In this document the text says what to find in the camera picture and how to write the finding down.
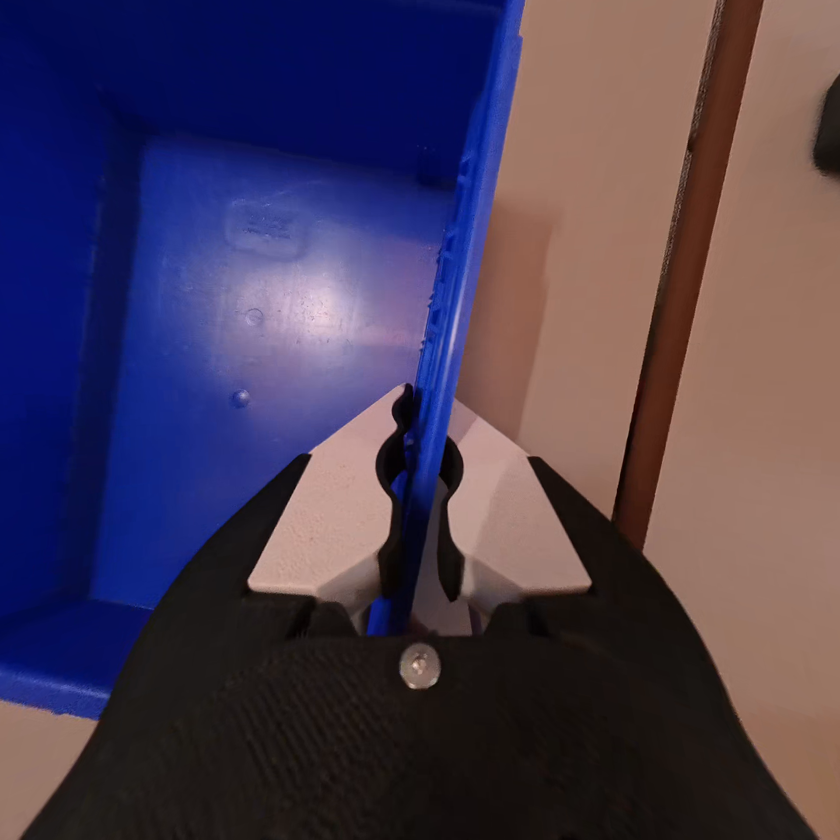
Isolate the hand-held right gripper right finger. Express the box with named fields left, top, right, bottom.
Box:
left=430, top=399, right=593, bottom=624

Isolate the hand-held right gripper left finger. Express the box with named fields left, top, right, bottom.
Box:
left=247, top=384, right=416, bottom=634

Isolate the blue plastic bin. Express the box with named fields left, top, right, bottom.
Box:
left=0, top=0, right=527, bottom=719

